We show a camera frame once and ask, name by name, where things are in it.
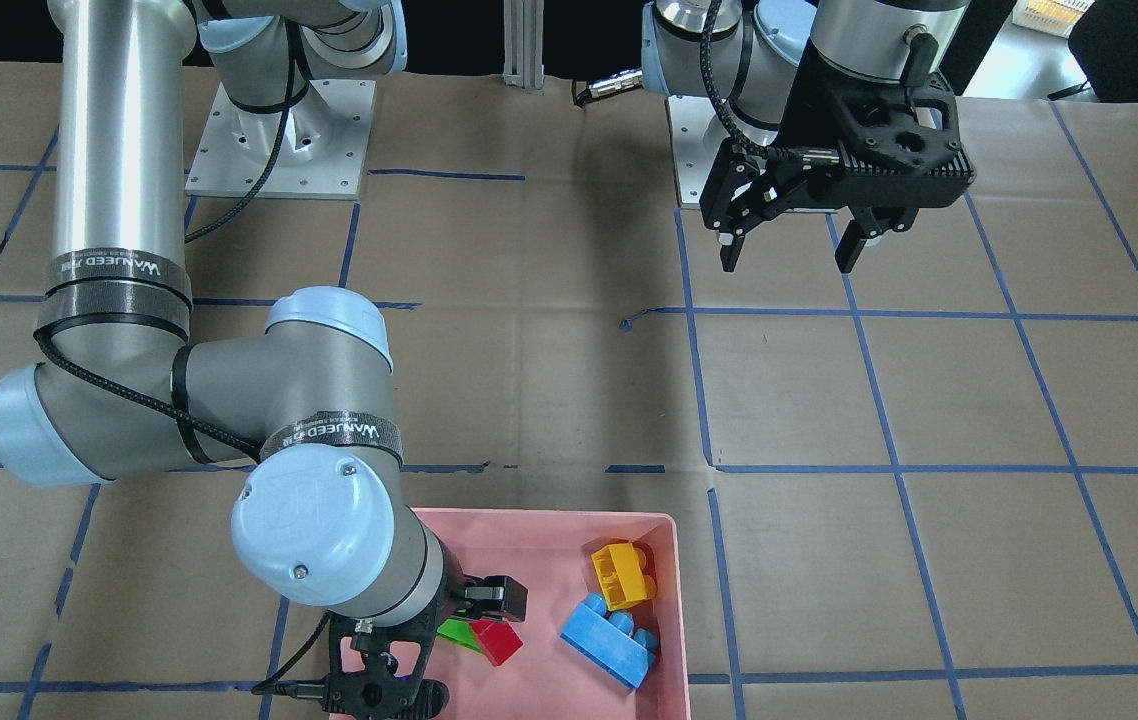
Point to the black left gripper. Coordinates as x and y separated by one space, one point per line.
801 118

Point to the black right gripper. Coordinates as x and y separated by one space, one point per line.
491 597

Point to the green toy block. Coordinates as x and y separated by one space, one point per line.
459 631

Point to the red toy block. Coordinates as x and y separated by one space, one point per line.
498 641

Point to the blue toy block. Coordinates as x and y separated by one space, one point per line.
611 640

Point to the yellow toy block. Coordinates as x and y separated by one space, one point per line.
624 572

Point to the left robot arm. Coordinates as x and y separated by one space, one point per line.
743 58

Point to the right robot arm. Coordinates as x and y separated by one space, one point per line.
123 391

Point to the pink plastic box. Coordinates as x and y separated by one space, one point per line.
548 552

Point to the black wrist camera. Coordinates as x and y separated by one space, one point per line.
499 598

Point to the aluminium frame post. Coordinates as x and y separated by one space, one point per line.
523 45

